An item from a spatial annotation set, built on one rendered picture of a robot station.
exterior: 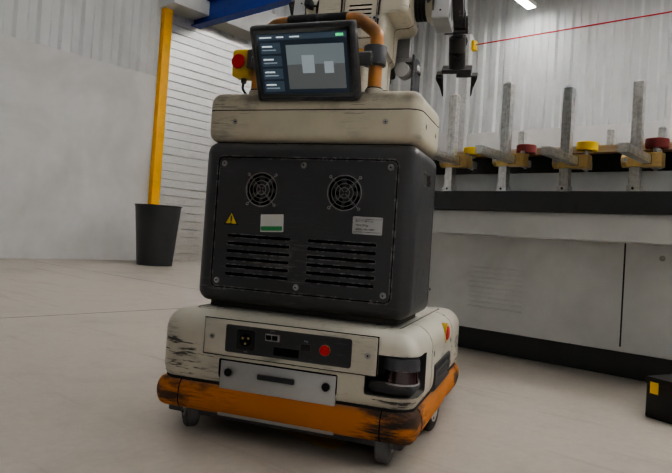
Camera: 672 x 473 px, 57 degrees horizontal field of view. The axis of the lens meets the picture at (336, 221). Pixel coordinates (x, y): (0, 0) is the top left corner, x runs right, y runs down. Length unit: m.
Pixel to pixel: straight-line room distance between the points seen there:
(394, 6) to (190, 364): 1.11
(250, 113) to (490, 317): 1.68
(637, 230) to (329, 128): 1.34
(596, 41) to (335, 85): 9.22
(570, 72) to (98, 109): 6.93
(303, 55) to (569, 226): 1.40
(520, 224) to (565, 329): 0.48
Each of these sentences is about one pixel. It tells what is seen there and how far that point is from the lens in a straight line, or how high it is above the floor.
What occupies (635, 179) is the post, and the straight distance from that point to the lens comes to 2.42.
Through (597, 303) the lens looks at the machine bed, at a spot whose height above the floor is 0.28.
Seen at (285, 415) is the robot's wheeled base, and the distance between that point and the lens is 1.40.
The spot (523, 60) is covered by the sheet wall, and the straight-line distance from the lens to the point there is 10.87.
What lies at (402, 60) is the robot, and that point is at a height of 1.03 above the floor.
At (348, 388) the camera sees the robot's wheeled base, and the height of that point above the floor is 0.16.
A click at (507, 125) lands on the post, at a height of 0.97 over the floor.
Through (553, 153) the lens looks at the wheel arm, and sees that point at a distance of 2.26.
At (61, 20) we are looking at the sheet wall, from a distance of 8.07.
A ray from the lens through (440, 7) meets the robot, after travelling 1.89.
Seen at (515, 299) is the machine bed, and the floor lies 0.25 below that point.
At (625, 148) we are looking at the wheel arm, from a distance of 2.15.
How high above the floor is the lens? 0.47
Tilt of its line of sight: 1 degrees up
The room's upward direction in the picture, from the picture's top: 4 degrees clockwise
